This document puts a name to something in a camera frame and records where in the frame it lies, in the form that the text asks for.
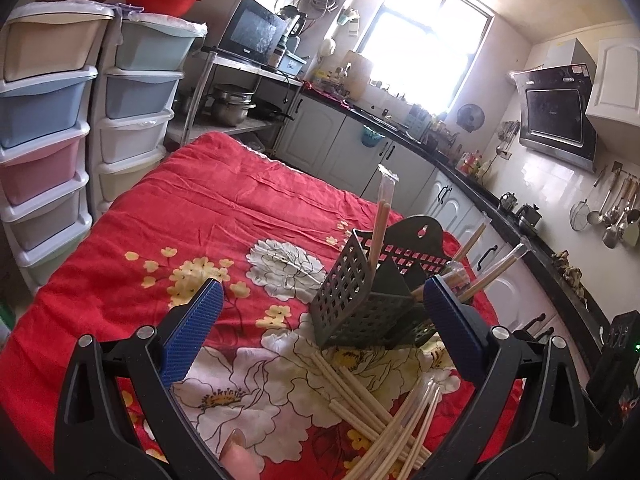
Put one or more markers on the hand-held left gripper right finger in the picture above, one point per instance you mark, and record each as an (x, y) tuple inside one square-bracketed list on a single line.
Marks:
[(452, 330)]

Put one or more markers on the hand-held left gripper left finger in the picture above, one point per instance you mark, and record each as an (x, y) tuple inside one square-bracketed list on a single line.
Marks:
[(192, 330)]

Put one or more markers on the dark green utensil basket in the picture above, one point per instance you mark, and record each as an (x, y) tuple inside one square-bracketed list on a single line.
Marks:
[(350, 310)]

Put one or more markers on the pile of chopsticks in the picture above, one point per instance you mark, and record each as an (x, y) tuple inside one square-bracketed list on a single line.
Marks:
[(365, 410)]

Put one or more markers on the row of hanging kitchen utensils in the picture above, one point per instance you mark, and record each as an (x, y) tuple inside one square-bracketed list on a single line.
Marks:
[(610, 210)]

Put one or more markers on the person's left hand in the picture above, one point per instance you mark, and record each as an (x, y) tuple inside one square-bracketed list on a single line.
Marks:
[(240, 460)]

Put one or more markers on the pile of ginger roots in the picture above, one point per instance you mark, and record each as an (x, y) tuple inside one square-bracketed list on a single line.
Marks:
[(570, 272)]

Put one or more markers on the dark lidded pot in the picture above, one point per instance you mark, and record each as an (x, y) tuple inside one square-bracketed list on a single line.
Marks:
[(528, 216)]

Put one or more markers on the steel kettle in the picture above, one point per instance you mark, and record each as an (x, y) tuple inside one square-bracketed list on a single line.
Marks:
[(507, 202)]

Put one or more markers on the red floral blanket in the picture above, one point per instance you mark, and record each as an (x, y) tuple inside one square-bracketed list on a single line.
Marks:
[(225, 195)]

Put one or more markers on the black kitchen countertop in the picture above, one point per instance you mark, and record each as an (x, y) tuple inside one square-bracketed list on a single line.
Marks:
[(480, 192)]

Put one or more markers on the blue hanging pouch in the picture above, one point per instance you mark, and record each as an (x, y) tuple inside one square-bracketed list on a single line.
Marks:
[(372, 136)]

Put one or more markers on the small round fan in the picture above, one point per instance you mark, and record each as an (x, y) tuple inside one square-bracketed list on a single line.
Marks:
[(471, 116)]

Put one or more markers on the steel cooking pot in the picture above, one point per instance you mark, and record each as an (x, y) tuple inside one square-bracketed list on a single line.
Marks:
[(230, 107)]

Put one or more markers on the white kitchen base cabinets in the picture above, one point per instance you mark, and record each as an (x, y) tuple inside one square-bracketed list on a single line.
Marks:
[(320, 135)]

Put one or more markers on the grey blue drawer tower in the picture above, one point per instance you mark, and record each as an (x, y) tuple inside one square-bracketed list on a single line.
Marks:
[(140, 100)]

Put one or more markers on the black range hood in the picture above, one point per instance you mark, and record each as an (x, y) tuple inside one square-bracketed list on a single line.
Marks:
[(555, 110)]

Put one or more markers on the beige blue pink drawer tower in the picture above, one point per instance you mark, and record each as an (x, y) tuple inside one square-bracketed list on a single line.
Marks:
[(40, 110)]

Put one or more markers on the metal rack table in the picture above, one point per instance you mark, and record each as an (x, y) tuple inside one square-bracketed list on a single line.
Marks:
[(235, 65)]

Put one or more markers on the beige cutting board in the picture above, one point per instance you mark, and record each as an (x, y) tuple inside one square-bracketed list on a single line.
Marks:
[(359, 75)]

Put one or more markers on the light blue storage box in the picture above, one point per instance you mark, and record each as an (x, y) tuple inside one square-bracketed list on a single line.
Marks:
[(292, 64)]

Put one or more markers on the kitchen window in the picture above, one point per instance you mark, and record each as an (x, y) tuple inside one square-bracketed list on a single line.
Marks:
[(425, 40)]

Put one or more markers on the black microwave oven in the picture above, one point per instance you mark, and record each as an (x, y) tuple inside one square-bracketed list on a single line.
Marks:
[(255, 30)]

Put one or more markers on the white wall cabinet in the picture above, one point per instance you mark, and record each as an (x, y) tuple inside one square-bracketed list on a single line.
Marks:
[(615, 85)]

